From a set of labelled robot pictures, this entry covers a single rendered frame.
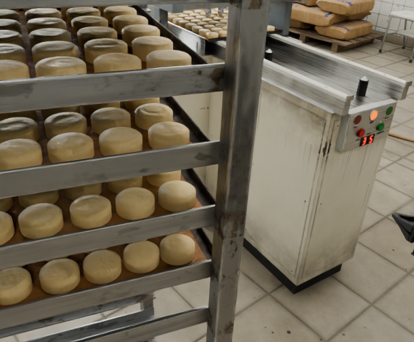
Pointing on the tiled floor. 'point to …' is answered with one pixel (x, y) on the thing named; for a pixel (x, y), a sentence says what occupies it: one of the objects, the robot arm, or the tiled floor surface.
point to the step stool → (412, 30)
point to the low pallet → (307, 35)
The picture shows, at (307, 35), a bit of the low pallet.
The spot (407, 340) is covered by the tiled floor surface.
